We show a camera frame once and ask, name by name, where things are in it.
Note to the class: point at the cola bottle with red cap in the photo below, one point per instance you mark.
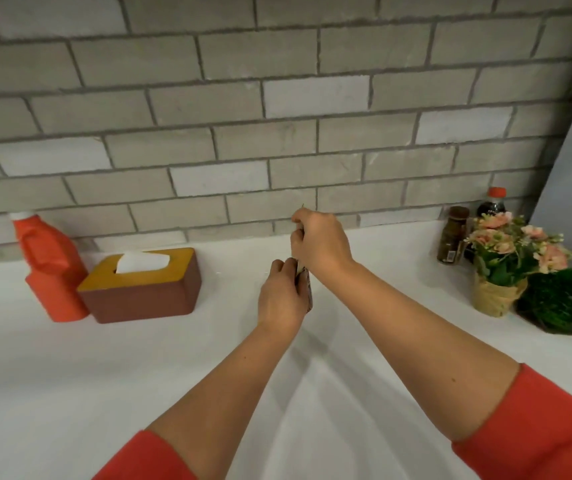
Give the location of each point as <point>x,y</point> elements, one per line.
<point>488,204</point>

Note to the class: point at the brown spice jar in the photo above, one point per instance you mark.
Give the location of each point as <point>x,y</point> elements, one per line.
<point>452,237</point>

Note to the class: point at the artificial flowers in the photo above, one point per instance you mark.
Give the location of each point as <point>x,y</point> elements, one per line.
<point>508,264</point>

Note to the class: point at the dark and yellow snack packet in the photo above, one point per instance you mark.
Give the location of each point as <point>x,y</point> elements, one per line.
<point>306,289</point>

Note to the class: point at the person's right forearm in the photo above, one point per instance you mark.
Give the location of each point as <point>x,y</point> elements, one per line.
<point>416,349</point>

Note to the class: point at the white countertop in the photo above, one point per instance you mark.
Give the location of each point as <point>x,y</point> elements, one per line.
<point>91,369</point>

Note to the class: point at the red sleeve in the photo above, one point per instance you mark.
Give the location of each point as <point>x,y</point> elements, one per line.
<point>535,429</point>
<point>141,459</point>

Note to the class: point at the large red plastic bottle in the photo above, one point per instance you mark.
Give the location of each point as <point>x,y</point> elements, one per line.
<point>51,274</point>

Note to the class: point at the person's right hand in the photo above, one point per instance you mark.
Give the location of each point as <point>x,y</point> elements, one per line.
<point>321,244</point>

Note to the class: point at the brown tissue box yellow lid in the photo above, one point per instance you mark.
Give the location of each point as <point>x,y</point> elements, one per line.
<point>146,294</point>

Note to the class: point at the person's left hand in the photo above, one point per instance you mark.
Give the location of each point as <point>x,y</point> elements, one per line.
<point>281,299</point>

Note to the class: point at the person's left forearm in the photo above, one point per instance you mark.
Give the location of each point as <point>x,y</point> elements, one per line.
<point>216,404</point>

